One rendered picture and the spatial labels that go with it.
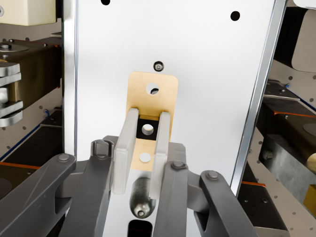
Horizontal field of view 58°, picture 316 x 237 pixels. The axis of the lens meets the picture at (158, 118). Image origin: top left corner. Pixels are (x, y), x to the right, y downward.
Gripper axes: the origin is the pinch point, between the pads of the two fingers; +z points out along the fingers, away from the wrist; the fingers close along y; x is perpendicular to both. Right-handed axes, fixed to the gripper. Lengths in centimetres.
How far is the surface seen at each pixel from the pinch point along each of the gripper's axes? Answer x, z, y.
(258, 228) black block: -17.4, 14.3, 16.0
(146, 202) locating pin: -11.5, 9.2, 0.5
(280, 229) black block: -17.2, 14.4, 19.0
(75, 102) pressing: -2.1, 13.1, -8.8
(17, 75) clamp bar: 1.6, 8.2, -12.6
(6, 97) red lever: -0.1, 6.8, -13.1
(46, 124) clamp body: -14.9, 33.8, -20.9
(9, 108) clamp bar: -1.2, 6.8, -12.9
